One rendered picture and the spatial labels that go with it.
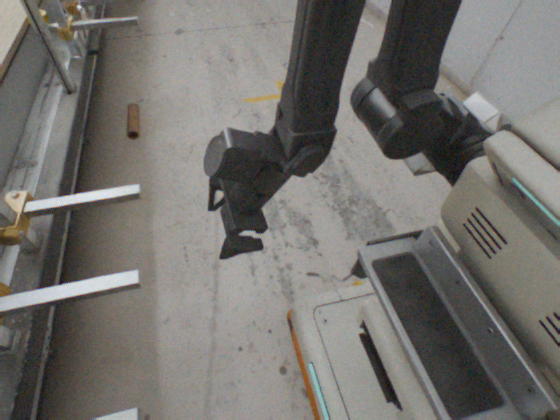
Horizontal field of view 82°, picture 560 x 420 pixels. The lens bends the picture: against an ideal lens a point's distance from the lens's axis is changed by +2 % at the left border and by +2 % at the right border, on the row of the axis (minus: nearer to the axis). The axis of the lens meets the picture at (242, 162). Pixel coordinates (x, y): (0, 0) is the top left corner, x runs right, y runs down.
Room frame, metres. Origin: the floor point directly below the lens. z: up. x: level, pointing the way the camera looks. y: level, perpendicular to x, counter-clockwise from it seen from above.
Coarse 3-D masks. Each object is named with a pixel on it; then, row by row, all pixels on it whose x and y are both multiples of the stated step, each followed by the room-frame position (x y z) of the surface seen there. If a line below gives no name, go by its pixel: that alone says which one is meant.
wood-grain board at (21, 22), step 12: (0, 0) 1.57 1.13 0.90; (12, 0) 1.57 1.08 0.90; (36, 0) 1.59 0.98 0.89; (0, 12) 1.44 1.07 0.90; (12, 12) 1.44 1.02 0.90; (24, 12) 1.44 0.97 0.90; (0, 24) 1.32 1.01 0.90; (12, 24) 1.32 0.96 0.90; (24, 24) 1.35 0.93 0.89; (0, 36) 1.22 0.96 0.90; (12, 36) 1.22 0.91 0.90; (0, 48) 1.13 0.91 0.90; (12, 48) 1.15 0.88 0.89; (0, 60) 1.04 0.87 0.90; (0, 72) 0.98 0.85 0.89
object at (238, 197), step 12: (228, 192) 0.31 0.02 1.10; (240, 192) 0.29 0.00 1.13; (252, 192) 0.28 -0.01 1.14; (228, 204) 0.28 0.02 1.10; (240, 204) 0.28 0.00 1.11; (252, 204) 0.27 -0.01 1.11; (264, 204) 0.28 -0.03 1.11; (240, 216) 0.27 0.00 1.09; (252, 216) 0.27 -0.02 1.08; (240, 228) 0.24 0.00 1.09; (252, 228) 0.25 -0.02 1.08; (264, 228) 0.26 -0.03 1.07
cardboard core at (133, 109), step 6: (132, 108) 1.80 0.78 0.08; (138, 108) 1.84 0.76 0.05; (132, 114) 1.74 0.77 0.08; (138, 114) 1.77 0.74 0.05; (132, 120) 1.67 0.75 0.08; (138, 120) 1.71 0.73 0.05; (132, 126) 1.61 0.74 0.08; (138, 126) 1.64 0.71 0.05; (132, 132) 1.63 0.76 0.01; (138, 132) 1.58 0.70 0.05; (132, 138) 1.57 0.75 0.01
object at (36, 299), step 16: (128, 272) 0.29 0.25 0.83; (48, 288) 0.26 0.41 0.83; (64, 288) 0.26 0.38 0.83; (80, 288) 0.26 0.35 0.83; (96, 288) 0.26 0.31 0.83; (112, 288) 0.26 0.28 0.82; (128, 288) 0.26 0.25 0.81; (0, 304) 0.22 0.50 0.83; (16, 304) 0.22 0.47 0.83; (32, 304) 0.22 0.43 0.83; (48, 304) 0.23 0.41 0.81
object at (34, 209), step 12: (96, 192) 0.51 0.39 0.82; (108, 192) 0.51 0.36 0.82; (120, 192) 0.51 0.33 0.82; (132, 192) 0.51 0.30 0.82; (36, 204) 0.47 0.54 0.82; (48, 204) 0.47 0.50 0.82; (60, 204) 0.47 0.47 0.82; (72, 204) 0.48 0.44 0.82; (84, 204) 0.48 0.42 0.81; (96, 204) 0.49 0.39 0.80; (108, 204) 0.49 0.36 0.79; (36, 216) 0.45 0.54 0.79
